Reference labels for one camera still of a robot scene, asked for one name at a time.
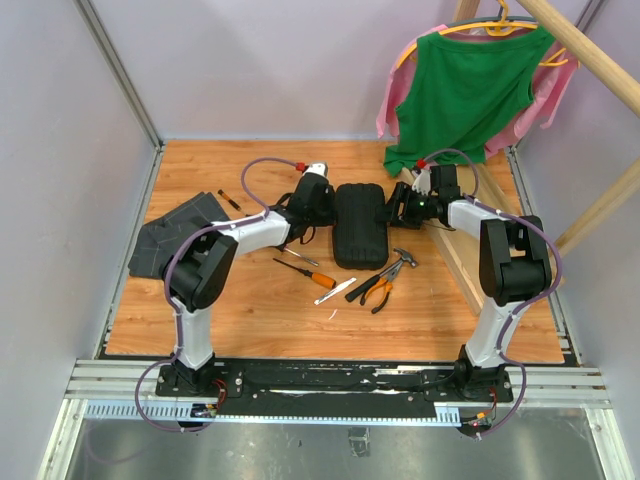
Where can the small brown-handled screwdriver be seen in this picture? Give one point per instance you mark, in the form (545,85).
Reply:
(231,201)

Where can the black-handled screwdriver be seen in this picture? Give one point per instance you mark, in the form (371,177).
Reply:
(300,256)

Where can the green sleeveless shirt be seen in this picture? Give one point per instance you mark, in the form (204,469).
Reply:
(462,95)

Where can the orange-handled screwdriver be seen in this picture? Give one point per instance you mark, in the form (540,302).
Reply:
(318,278)

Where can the pink shirt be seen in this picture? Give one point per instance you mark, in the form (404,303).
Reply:
(549,86)

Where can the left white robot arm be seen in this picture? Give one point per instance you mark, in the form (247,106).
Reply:
(197,272)

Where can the black plastic tool case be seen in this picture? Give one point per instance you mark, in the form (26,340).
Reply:
(359,241)

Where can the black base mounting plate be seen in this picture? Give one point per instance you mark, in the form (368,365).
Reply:
(333,389)

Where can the yellow clothes hanger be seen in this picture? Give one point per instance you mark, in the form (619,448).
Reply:
(502,27)

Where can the aluminium frame rail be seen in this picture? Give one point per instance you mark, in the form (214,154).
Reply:
(105,44)

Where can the orange-black pliers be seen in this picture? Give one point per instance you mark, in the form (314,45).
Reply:
(385,286)

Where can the grey checked cloth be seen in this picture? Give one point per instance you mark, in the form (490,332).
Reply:
(159,239)

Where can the wooden rack frame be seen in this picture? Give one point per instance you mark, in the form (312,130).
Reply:
(583,173)

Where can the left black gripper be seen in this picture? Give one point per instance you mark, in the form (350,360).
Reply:
(331,209)

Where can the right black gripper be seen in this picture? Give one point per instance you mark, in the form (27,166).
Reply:
(400,196)

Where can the claw hammer black handle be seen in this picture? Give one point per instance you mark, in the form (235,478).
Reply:
(404,257)

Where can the silver metal file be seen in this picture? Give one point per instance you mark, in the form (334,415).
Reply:
(339,288)

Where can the wooden tray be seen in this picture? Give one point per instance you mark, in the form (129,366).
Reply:
(460,251)

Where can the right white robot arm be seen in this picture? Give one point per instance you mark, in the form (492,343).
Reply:
(513,259)

